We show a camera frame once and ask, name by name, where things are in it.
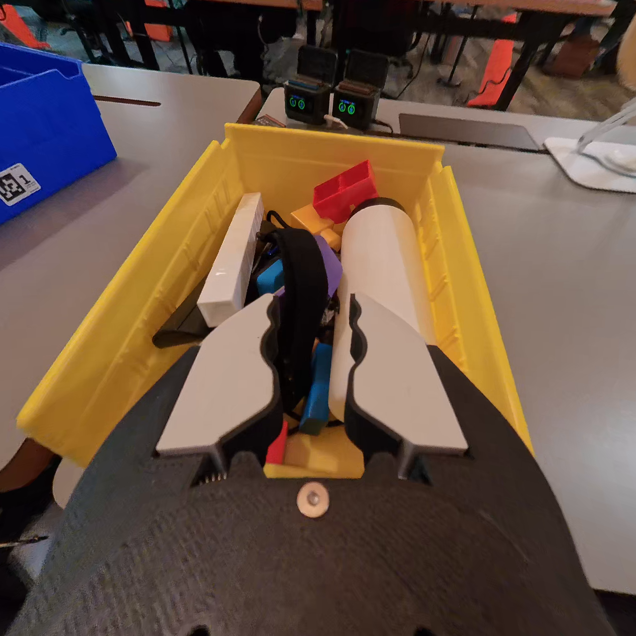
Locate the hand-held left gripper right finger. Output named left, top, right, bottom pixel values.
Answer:
left=344, top=293, right=470, bottom=478

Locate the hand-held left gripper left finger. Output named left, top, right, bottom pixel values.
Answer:
left=155, top=293, right=285, bottom=470

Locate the blue foam eraser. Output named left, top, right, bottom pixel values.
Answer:
left=257, top=261, right=285, bottom=296

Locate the black fabric strap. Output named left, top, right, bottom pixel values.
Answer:
left=271, top=226, right=331, bottom=413

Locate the purple tape roll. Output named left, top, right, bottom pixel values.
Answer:
left=273, top=236, right=344, bottom=299

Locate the yellow plastic bin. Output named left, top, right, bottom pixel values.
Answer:
left=16, top=123, right=535, bottom=480

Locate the grey desk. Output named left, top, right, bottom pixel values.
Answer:
left=0, top=64, right=262, bottom=470
left=52, top=87, right=636, bottom=594

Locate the wooden background desk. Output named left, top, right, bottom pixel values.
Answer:
left=437, top=0, right=636, bottom=111

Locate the small red cube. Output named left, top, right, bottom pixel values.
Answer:
left=266, top=422, right=289, bottom=465

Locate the blue toy block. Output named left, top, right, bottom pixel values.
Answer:
left=298, top=343, right=334, bottom=435

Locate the long white box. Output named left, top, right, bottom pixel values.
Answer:
left=197, top=192, right=265, bottom=329

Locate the white bottle black cap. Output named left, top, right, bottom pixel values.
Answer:
left=328, top=197, right=438, bottom=423

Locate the orange toy brick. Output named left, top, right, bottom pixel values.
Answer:
left=290, top=204, right=348, bottom=249

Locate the red toy brick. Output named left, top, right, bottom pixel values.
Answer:
left=313, top=160, right=379, bottom=224

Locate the black table mat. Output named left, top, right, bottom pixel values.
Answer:
left=398, top=113, right=545, bottom=152

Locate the white monitor stand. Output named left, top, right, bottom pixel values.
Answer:
left=544, top=97, right=636, bottom=193

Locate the black battery charger case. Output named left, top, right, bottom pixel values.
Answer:
left=332, top=49, right=390, bottom=131
left=284, top=45, right=339, bottom=125

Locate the blue plastic bin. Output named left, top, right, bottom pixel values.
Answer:
left=0, top=42, right=118, bottom=225

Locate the orange panel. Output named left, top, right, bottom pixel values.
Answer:
left=467, top=39, right=517, bottom=109
left=0, top=5, right=50, bottom=50

